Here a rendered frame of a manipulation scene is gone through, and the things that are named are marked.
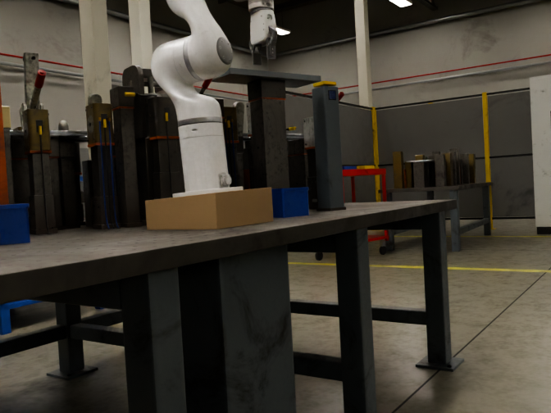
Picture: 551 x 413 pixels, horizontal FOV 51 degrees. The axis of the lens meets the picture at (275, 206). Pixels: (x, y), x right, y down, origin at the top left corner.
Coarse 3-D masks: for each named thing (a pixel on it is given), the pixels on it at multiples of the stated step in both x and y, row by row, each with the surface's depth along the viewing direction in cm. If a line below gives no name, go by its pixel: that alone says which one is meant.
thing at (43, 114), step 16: (32, 112) 160; (32, 128) 160; (48, 128) 163; (32, 144) 160; (48, 144) 163; (32, 160) 161; (48, 160) 164; (32, 176) 162; (48, 176) 164; (32, 192) 163; (48, 192) 164; (32, 208) 163; (48, 208) 163; (32, 224) 164; (48, 224) 163
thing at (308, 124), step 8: (304, 120) 227; (312, 120) 223; (304, 128) 228; (312, 128) 224; (304, 136) 228; (312, 136) 224; (304, 144) 228; (312, 144) 224; (312, 152) 226; (312, 160) 226; (312, 168) 226; (312, 176) 226; (312, 184) 226; (312, 192) 226; (312, 200) 227; (312, 208) 227
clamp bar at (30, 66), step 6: (24, 54) 163; (30, 54) 162; (36, 54) 163; (24, 60) 163; (30, 60) 162; (36, 60) 164; (24, 66) 164; (30, 66) 163; (36, 66) 164; (24, 72) 164; (30, 72) 163; (36, 72) 164; (30, 78) 163; (30, 84) 164; (30, 90) 164; (30, 96) 164
